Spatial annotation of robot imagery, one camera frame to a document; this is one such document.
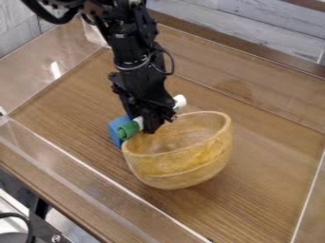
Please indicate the black metal stand base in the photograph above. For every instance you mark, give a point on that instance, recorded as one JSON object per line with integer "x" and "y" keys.
{"x": 40, "y": 232}

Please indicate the blue foam block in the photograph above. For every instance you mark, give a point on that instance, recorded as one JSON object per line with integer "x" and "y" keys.
{"x": 115, "y": 129}

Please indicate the green white marker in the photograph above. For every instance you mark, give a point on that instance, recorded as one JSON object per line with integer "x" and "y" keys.
{"x": 181, "y": 102}

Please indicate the clear acrylic triangle bracket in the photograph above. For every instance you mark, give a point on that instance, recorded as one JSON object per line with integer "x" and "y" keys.
{"x": 94, "y": 35}

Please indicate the brown wooden bowl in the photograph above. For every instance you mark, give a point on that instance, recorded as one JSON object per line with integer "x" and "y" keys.
{"x": 186, "y": 153}

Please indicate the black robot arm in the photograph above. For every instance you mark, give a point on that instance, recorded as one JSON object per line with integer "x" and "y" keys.
{"x": 123, "y": 21}

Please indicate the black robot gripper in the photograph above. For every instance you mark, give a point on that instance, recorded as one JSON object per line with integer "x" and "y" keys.
{"x": 138, "y": 83}

